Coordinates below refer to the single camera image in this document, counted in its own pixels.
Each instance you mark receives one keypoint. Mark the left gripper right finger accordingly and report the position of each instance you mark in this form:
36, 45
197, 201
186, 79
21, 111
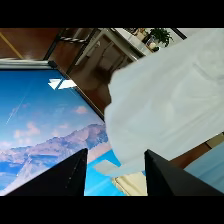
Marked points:
166, 178

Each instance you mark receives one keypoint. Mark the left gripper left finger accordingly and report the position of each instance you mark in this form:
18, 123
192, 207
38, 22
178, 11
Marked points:
63, 178

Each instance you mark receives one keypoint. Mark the white shirt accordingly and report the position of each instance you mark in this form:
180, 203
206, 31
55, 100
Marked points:
166, 106

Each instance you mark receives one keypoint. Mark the beige garment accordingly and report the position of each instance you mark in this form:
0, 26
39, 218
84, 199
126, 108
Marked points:
131, 185

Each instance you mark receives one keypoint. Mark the green potted plant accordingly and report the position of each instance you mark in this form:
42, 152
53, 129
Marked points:
161, 35

